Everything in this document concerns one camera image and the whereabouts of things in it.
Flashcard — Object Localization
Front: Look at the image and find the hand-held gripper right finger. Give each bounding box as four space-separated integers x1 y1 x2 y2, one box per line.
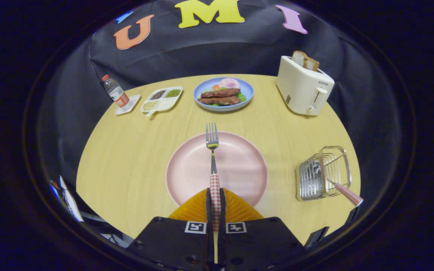
217 187 304 271

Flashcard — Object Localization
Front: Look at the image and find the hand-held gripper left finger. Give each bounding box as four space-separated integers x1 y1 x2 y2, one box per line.
133 187 217 271

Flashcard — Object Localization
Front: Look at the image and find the fork with checkered handle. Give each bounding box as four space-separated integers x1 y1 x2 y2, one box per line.
206 122 222 232

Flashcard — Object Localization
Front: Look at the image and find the spoon with checkered handle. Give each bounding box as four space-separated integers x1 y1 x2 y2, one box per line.
313 160 364 207

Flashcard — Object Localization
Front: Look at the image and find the pink plate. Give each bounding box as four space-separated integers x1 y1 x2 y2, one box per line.
165 131 269 208

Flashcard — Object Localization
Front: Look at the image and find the brown meat strip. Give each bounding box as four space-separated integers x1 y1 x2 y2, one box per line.
197 96 241 106
200 88 241 99

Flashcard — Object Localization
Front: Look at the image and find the white divided bean dish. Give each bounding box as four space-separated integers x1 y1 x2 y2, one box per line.
140 86 183 117

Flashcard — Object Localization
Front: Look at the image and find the blue food plate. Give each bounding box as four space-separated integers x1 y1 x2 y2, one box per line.
193 77 254 112

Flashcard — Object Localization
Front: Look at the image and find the pink ham slice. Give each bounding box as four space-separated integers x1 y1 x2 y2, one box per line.
218 78 241 90

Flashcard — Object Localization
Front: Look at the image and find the white square coaster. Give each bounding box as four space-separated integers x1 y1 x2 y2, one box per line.
114 94 141 116

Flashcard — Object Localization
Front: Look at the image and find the white flat board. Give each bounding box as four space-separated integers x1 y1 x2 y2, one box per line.
59 175 84 222

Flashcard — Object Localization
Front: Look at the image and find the white toaster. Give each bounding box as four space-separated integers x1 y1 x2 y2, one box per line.
276 56 335 116

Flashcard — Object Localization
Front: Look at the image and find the clear plastic water bottle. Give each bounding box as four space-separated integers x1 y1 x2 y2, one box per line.
101 74 131 112

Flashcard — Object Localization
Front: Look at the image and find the blue lit screen device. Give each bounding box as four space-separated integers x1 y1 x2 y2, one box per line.
49 180 62 200

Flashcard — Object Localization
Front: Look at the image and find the black backdrop cloth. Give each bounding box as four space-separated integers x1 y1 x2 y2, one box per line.
36 0 400 226

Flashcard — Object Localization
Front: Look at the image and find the metal wire basket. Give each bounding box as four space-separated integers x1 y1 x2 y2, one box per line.
295 146 352 201

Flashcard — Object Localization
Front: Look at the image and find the black table bracket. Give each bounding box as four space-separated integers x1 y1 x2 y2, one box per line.
347 205 361 226
304 226 330 248

